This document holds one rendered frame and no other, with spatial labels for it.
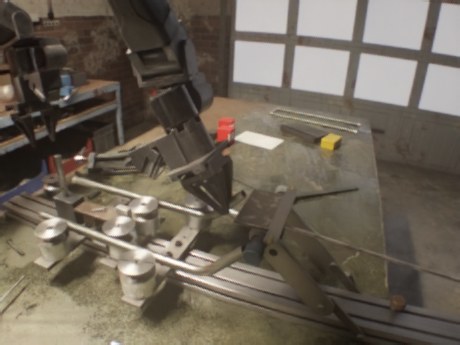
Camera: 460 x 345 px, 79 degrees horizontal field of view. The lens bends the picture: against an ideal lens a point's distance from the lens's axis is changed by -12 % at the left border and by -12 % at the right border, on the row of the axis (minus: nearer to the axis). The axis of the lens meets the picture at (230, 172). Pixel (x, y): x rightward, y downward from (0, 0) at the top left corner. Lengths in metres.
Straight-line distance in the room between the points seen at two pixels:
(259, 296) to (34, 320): 0.32
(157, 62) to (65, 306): 0.38
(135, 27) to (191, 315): 0.39
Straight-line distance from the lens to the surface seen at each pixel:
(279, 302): 0.46
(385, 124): 3.49
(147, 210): 0.52
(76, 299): 0.53
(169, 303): 0.49
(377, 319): 0.48
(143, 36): 0.41
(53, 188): 0.77
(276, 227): 0.36
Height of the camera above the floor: 1.26
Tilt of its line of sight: 27 degrees down
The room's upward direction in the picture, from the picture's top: 3 degrees clockwise
